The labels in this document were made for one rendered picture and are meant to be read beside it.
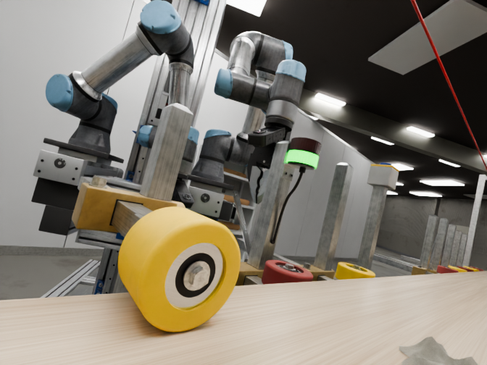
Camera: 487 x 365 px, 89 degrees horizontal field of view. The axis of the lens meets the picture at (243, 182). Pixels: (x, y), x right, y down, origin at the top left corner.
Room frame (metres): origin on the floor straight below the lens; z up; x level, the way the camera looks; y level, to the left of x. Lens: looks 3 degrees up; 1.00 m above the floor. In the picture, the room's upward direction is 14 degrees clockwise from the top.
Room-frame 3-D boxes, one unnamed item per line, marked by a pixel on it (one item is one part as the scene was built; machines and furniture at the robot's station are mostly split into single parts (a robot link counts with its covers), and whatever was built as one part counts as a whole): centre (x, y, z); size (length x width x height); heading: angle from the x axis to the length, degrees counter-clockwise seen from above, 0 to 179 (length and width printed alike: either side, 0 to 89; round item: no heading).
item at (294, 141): (0.49, -0.10, 1.13); 0.06 x 0.06 x 0.02
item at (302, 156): (0.49, -0.10, 1.10); 0.06 x 0.06 x 0.02
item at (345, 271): (0.58, -0.30, 0.85); 0.08 x 0.08 x 0.11
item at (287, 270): (0.42, -0.11, 0.85); 0.08 x 0.08 x 0.11
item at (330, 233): (0.69, -0.26, 0.92); 0.04 x 0.04 x 0.48; 40
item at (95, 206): (0.35, 0.14, 0.94); 0.14 x 0.06 x 0.05; 130
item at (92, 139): (1.03, 0.65, 1.09); 0.15 x 0.15 x 0.10
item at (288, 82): (0.63, -0.05, 1.31); 0.09 x 0.08 x 0.11; 9
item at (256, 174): (0.63, -0.04, 1.04); 0.06 x 0.03 x 0.09; 150
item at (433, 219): (1.33, -1.03, 0.91); 0.04 x 0.04 x 0.48; 40
